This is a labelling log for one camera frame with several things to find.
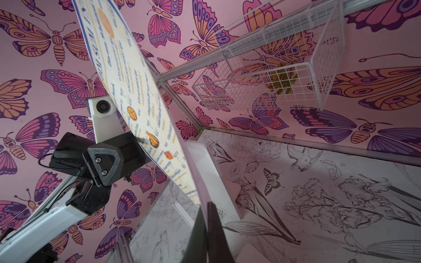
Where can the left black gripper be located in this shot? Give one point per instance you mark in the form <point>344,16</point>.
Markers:
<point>105,161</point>

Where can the white wire wall basket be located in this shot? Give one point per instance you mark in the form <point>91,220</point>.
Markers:
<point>311,40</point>

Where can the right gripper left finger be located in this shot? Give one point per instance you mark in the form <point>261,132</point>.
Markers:
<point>196,250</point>

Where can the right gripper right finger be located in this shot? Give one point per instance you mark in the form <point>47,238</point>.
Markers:
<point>218,249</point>

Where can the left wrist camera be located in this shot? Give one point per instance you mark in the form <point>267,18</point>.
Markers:
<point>106,124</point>

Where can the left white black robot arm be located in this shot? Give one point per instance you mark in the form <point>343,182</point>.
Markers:
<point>62,209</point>

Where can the dim sum menu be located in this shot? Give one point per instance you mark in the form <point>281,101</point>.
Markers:
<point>127,78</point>

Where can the green yellow item in basket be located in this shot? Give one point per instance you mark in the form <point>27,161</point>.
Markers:
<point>282,80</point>

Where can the white narrow rack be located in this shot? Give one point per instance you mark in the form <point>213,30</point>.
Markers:
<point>211,187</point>

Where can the left white rack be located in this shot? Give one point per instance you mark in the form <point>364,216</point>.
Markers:
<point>163,235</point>

